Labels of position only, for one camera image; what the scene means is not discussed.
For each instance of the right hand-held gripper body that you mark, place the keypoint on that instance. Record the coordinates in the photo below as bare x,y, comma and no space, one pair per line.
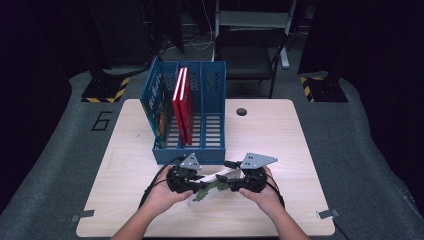
253,176

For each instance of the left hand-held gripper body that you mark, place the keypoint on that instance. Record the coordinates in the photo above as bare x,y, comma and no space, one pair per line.
183,180

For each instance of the blue plastic file rack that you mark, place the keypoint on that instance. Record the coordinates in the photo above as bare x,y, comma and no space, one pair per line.
213,100

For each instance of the red picture book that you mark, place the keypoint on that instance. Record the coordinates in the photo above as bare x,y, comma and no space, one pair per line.
189,106
176,106

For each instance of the person's right hand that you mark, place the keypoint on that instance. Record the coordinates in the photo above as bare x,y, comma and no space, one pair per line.
266,200

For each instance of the person's left hand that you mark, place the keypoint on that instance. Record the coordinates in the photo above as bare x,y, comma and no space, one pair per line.
163,198

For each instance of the grey tape strip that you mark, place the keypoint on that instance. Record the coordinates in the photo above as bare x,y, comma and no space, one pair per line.
82,215
327,214

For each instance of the grey floor mat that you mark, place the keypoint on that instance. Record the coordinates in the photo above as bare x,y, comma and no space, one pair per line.
350,150

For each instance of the black base with hazard stripes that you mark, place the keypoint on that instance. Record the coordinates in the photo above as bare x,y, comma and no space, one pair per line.
106,88
325,90

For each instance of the black folding chair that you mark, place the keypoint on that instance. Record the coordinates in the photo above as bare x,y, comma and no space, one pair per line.
250,50

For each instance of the metal chair behind table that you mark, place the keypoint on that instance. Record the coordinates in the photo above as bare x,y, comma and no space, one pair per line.
253,18

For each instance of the dark curtain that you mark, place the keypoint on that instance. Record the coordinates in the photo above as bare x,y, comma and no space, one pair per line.
30,83
390,66

